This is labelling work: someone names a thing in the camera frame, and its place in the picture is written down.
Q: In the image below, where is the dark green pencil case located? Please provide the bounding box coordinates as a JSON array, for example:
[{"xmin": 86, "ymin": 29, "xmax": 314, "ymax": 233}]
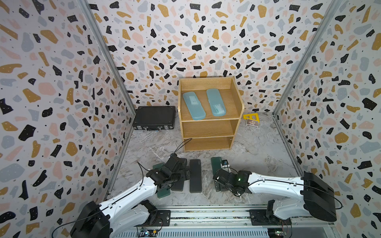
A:
[
  {"xmin": 152, "ymin": 163, "xmax": 171, "ymax": 198},
  {"xmin": 211, "ymin": 157, "xmax": 222, "ymax": 176}
]

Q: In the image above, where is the light blue pencil case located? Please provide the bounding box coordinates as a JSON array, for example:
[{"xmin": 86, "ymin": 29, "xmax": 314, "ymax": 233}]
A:
[
  {"xmin": 183, "ymin": 92, "xmax": 206, "ymax": 121},
  {"xmin": 206, "ymin": 88, "xmax": 227, "ymax": 117}
]

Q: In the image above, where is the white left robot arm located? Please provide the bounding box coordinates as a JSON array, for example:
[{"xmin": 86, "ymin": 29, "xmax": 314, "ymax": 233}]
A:
[{"xmin": 70, "ymin": 153, "xmax": 190, "ymax": 238}]

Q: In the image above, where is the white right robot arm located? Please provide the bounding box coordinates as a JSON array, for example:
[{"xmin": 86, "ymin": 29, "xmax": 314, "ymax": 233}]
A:
[{"xmin": 213, "ymin": 169, "xmax": 337, "ymax": 222}]

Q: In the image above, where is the black left pencil case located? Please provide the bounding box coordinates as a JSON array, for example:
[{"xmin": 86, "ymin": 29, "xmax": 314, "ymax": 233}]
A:
[{"xmin": 170, "ymin": 179, "xmax": 185, "ymax": 191}]

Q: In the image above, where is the black pencil case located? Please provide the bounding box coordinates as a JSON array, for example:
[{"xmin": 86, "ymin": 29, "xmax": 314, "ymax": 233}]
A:
[
  {"xmin": 189, "ymin": 159, "xmax": 202, "ymax": 193},
  {"xmin": 170, "ymin": 179, "xmax": 185, "ymax": 191}
]

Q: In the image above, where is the black right pencil case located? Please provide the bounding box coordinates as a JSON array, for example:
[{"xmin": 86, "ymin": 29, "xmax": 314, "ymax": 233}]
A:
[{"xmin": 189, "ymin": 159, "xmax": 202, "ymax": 193}]

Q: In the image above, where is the wooden three-tier shelf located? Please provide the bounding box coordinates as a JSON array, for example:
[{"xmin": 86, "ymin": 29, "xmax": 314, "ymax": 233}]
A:
[{"xmin": 178, "ymin": 77, "xmax": 245, "ymax": 152}]

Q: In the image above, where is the black briefcase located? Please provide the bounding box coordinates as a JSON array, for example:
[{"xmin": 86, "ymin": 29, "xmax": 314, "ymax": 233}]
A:
[{"xmin": 133, "ymin": 106, "xmax": 176, "ymax": 131}]

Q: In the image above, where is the small photo card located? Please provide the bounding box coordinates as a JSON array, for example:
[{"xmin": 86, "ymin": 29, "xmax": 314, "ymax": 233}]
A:
[{"xmin": 246, "ymin": 119, "xmax": 259, "ymax": 128}]

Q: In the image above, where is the yellow triangle ruler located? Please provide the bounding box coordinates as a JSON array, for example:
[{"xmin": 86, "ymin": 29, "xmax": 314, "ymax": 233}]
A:
[{"xmin": 243, "ymin": 113, "xmax": 260, "ymax": 123}]

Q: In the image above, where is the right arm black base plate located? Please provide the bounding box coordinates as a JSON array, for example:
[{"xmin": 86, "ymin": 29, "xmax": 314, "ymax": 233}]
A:
[{"xmin": 249, "ymin": 209, "xmax": 291, "ymax": 226}]

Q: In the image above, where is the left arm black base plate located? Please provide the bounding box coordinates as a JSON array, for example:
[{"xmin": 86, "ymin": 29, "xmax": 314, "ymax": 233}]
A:
[{"xmin": 141, "ymin": 210, "xmax": 171, "ymax": 227}]

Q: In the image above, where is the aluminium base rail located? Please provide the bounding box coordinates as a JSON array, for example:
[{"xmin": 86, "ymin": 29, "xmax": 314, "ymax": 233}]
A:
[{"xmin": 114, "ymin": 205, "xmax": 340, "ymax": 238}]

